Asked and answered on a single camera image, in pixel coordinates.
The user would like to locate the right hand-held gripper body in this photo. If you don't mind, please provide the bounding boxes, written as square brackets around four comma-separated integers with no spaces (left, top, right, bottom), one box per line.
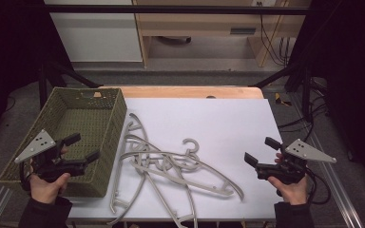
[256,138,337,185]

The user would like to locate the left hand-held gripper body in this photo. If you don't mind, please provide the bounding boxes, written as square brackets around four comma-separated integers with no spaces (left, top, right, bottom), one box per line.
[13,128,88,183]

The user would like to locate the green woven basket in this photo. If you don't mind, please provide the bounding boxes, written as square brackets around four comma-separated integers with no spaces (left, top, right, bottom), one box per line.
[0,86,128,198]

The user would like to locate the grey plastic clothes hanger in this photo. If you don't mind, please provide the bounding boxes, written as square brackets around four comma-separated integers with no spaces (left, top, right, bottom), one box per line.
[125,134,200,228]
[119,138,245,202]
[107,112,176,226]

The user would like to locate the person's right hand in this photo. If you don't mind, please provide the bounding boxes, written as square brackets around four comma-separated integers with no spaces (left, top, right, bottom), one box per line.
[266,175,309,206]

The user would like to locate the person's left hand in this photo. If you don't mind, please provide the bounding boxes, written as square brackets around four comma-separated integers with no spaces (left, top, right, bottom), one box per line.
[29,172,72,205]

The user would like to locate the yellow and black tool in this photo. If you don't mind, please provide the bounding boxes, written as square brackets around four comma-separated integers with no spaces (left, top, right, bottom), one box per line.
[274,92,293,107]

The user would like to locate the white table mat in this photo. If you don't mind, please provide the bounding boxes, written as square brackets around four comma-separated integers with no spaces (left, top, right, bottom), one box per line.
[66,97,284,221]

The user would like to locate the black metal stand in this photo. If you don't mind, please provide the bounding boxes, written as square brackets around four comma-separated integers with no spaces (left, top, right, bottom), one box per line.
[37,60,103,108]
[253,61,315,123]

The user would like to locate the black curtain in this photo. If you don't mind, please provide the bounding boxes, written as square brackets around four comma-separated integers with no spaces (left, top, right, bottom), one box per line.
[0,0,74,153]
[284,0,365,194]

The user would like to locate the white cabinet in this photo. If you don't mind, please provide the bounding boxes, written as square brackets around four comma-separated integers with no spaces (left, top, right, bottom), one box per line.
[43,0,144,64]

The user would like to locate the light wooden desk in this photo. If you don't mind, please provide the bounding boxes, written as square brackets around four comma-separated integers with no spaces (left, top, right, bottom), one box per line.
[132,0,312,68]

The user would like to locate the black floor cables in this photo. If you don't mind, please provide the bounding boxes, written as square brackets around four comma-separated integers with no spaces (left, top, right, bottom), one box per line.
[278,77,331,143]

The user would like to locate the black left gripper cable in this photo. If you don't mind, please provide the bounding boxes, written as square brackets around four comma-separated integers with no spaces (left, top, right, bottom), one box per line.
[18,161,34,193]

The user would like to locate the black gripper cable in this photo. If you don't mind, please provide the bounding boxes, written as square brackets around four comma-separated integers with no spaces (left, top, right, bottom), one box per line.
[305,167,333,206]
[18,161,34,193]

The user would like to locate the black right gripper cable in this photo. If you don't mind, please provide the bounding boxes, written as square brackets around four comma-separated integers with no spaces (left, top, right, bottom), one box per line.
[305,167,333,206]

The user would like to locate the black hanging cables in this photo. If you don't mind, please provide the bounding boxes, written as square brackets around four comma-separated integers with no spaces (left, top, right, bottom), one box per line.
[257,1,294,67]

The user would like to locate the black horizontal frame bar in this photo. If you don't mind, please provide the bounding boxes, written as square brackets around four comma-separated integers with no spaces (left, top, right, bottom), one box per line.
[46,4,312,15]

